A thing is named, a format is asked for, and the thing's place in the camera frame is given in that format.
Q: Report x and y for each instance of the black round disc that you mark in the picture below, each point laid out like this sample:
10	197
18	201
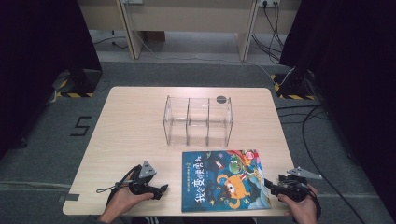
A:
221	99

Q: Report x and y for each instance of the grey tape strip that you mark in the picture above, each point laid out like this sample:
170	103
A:
69	197

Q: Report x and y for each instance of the clear acrylic divided organizer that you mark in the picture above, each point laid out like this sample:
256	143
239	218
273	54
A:
197	121

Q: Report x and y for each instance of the black curtain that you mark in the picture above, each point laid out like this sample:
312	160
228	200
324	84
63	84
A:
37	62
358	77

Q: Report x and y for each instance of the white power strip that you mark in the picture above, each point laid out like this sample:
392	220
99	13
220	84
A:
133	1

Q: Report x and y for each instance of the person's left hand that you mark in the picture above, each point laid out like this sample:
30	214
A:
124	199

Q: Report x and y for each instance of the blue illustrated children's book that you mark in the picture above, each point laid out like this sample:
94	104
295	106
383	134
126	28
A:
224	183

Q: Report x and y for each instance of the white wall socket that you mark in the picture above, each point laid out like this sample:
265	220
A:
269	2

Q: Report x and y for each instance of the person's dark striped pants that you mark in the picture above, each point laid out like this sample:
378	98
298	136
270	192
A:
174	220

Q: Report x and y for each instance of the beige wooden desk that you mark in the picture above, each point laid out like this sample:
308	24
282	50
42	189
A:
186	18

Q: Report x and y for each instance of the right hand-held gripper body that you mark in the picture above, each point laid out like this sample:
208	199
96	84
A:
294	188

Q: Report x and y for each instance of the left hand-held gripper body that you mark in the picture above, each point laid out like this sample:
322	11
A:
141	182

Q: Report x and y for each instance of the black stand base hazard tape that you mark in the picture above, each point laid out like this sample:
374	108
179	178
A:
81	83
294	85

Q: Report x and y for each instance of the person's right hand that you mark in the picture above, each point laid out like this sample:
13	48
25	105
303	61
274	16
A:
300	210

